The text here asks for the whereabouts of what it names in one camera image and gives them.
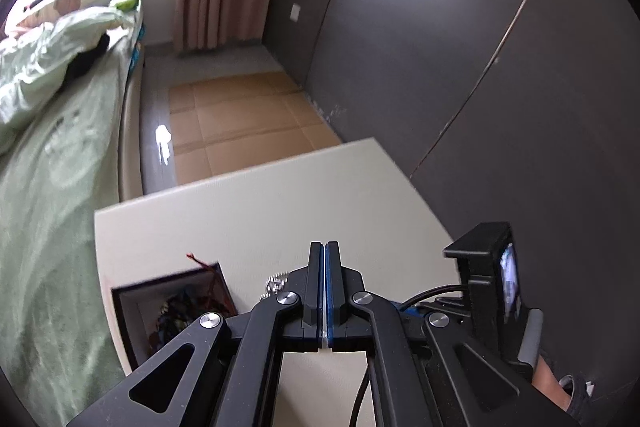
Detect black square box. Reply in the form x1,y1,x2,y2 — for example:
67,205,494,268
110,261,238,375

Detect flattened cardboard sheets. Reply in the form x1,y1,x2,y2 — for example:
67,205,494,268
167,71,343,185

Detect black garment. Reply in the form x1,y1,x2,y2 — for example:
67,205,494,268
65,34,111,80

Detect dark grey wardrobe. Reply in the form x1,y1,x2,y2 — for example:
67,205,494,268
262,0,640,408

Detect green bed sheet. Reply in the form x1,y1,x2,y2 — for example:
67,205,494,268
0,22,146,408

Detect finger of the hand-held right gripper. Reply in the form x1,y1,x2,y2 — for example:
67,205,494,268
392,301,428,319

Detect black cable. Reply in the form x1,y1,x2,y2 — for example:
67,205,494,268
350,284,472,427

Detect bed with beige headboard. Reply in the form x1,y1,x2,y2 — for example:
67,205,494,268
0,0,148,408

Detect person's right leg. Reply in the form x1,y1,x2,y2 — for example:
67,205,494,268
532,354,571,410

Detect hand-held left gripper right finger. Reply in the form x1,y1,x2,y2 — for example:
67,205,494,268
326,241,581,427

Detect silver necklace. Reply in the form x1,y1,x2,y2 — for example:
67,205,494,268
260,272,292,301

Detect blue green bead jewelry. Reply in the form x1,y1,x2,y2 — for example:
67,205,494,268
155,289,211,348

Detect light green quilt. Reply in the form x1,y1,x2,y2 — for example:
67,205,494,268
0,6,133,142

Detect black shoe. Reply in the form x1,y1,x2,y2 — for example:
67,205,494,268
555,374,598,425

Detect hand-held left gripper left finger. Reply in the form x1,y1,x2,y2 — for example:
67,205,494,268
65,241,326,427

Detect white low table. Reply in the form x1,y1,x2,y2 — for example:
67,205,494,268
94,137,463,427

